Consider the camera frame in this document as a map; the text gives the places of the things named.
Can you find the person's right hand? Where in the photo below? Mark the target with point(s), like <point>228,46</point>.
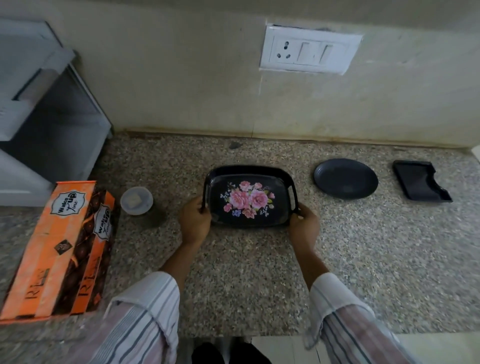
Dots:
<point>303,227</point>

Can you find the person's left hand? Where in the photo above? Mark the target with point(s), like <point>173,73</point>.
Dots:
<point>194,224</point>

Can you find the person's left thumb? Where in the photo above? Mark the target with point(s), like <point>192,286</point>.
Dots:
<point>203,204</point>

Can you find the person's right thumb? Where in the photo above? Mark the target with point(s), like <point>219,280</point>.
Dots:
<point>300,209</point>

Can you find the black floral serving tray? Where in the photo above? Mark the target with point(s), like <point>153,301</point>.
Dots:
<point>250,197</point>

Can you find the person's left forearm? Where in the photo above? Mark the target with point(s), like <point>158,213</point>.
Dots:
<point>150,311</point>

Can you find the person's right forearm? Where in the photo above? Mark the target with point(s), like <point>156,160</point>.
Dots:
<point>337,311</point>

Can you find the round black plate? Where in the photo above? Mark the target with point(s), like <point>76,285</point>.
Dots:
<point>345,178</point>

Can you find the clear lidded jar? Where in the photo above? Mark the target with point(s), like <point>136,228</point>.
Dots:
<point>137,204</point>

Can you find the black rectangular plastic tray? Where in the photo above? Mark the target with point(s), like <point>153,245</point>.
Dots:
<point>420,180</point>

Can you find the orange cardboard box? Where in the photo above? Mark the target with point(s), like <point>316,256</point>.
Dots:
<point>56,251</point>

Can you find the white wall switch socket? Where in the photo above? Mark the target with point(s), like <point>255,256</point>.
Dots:
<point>309,50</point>

